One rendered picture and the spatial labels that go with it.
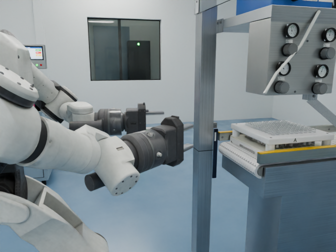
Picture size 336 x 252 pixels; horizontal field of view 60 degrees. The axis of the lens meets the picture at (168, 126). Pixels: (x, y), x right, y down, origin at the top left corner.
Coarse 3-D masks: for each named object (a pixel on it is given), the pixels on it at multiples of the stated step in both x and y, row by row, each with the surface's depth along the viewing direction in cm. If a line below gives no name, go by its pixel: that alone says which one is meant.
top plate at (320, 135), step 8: (232, 128) 109; (240, 128) 103; (248, 128) 101; (256, 136) 94; (264, 136) 91; (272, 136) 91; (280, 136) 91; (288, 136) 91; (296, 136) 91; (304, 136) 91; (312, 136) 92; (320, 136) 93; (328, 136) 94; (272, 144) 88
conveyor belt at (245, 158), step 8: (224, 144) 109; (232, 144) 108; (224, 152) 107; (232, 152) 102; (240, 152) 99; (248, 152) 98; (232, 160) 102; (240, 160) 96; (248, 160) 92; (256, 160) 90; (296, 160) 91; (304, 160) 92; (248, 168) 91; (256, 168) 88; (256, 176) 89
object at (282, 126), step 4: (256, 124) 104; (260, 124) 104; (264, 124) 104; (268, 124) 103; (272, 124) 104; (276, 124) 104; (280, 124) 103; (284, 124) 104; (288, 124) 103; (292, 124) 104; (268, 128) 97; (272, 128) 98; (276, 128) 97; (280, 128) 98; (284, 128) 97; (288, 128) 98; (292, 128) 97; (296, 128) 98; (300, 128) 97; (304, 128) 98
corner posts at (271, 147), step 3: (234, 132) 109; (237, 132) 109; (234, 135) 109; (237, 135) 109; (321, 141) 96; (324, 141) 95; (327, 141) 94; (330, 141) 95; (267, 144) 89; (321, 144) 96; (324, 144) 95; (327, 144) 95; (267, 147) 89; (270, 147) 89; (273, 147) 89; (267, 150) 89
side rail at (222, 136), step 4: (324, 124) 125; (328, 124) 125; (332, 124) 125; (316, 128) 123; (320, 128) 123; (324, 128) 124; (328, 128) 124; (332, 128) 125; (228, 132) 112; (240, 132) 113; (220, 136) 111; (224, 136) 112; (228, 136) 112; (220, 140) 111
